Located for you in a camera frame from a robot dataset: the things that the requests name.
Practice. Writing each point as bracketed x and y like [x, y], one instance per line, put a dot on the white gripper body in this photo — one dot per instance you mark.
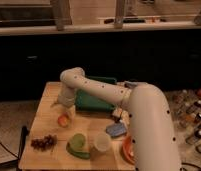
[67, 105]

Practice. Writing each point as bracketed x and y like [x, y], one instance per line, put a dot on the red yellow apple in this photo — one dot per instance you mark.
[63, 121]

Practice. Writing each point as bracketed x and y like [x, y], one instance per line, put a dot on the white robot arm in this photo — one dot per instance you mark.
[152, 131]

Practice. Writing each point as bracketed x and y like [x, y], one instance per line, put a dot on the green dish rack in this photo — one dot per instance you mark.
[86, 102]

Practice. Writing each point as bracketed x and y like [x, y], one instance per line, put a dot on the green cup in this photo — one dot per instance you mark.
[77, 142]

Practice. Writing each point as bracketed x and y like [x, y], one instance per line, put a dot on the dark grape bunch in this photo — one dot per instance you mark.
[45, 143]

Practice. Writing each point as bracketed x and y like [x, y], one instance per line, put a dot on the beige plastic cup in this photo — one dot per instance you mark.
[101, 145]

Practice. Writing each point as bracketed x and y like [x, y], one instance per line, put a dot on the green plate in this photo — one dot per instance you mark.
[79, 154]

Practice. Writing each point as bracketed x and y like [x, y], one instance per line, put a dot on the blue sponge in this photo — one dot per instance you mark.
[116, 129]

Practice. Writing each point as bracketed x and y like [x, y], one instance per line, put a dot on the orange bowl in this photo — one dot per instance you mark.
[127, 150]

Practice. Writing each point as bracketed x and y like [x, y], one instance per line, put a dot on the spice bottle rack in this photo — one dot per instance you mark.
[186, 114]

